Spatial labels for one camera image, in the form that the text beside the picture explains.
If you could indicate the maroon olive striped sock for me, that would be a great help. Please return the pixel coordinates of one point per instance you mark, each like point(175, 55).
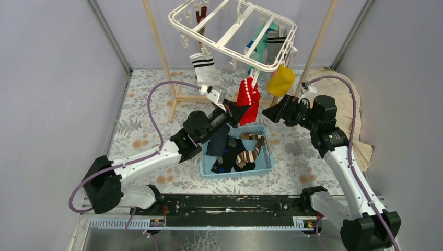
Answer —
point(201, 15)

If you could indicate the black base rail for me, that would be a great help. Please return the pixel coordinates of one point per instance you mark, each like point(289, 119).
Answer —
point(233, 210)

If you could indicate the black patterned sock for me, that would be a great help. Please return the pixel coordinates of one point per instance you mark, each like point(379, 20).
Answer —
point(228, 160)

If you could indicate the beige cloth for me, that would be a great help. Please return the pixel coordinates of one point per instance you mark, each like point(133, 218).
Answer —
point(343, 99)

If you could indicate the yellow sock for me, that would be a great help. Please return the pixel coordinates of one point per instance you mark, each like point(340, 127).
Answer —
point(281, 82)

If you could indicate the white plastic clip hanger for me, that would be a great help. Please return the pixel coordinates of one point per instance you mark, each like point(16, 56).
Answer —
point(185, 15)

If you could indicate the white black striped sock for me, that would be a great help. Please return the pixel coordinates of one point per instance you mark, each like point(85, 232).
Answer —
point(205, 70)

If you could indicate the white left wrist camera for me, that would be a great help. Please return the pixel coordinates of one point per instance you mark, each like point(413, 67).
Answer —
point(215, 94)

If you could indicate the floral table mat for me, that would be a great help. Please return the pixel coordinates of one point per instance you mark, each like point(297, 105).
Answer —
point(144, 120)

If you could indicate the brown tan sock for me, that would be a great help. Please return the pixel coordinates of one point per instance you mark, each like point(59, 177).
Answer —
point(274, 101)

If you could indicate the navy blue sock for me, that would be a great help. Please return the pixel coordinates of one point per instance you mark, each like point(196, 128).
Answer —
point(217, 142)

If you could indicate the brown white striped sock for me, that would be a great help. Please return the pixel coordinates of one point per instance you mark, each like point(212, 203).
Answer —
point(249, 156)

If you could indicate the light blue plastic basket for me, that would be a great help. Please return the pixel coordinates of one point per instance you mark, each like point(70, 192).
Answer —
point(263, 164)

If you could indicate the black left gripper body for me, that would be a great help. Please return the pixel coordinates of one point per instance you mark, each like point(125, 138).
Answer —
point(225, 111)

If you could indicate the red white dotted sock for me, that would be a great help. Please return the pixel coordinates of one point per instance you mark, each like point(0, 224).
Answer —
point(248, 95)

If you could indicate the wooden drying rack frame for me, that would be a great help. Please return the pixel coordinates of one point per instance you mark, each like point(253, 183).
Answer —
point(180, 98)

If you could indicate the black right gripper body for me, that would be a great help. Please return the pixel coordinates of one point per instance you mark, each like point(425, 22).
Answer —
point(304, 117)

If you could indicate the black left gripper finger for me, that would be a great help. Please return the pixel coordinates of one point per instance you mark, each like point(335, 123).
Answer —
point(229, 104)
point(237, 113)

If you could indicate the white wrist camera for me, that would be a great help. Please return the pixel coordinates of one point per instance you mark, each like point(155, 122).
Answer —
point(308, 93)
point(215, 94)

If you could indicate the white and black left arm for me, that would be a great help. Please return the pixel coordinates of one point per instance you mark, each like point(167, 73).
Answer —
point(107, 183)

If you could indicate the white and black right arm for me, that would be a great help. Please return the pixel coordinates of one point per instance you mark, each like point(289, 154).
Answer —
point(365, 223)

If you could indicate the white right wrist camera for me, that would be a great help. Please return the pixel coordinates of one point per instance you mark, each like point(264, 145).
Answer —
point(308, 93)

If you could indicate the teal patterned sock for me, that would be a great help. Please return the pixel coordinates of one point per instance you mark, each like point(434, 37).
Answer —
point(262, 45)

